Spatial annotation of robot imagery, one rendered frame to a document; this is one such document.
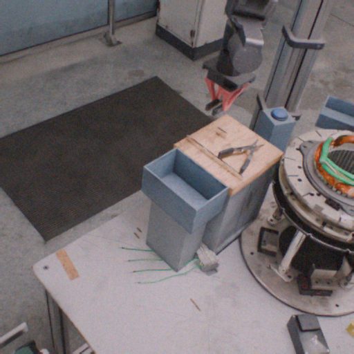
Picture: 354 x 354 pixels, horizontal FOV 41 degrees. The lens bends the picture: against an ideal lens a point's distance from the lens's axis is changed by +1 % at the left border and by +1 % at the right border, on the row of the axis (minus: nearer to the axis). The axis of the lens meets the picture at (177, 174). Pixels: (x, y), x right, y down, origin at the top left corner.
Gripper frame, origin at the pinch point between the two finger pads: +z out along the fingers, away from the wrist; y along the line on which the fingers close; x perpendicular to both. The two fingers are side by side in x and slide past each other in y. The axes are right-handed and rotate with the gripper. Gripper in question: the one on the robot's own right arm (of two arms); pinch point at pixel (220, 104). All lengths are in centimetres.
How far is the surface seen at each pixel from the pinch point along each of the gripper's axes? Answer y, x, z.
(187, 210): 9.8, -18.5, 14.4
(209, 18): -134, 172, 83
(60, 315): -11, -38, 64
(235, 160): 7.7, 0.1, 12.0
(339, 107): 11.4, 45.0, 13.9
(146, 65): -151, 133, 115
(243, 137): 3.5, 8.5, 11.8
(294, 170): 19.9, 5.4, 9.0
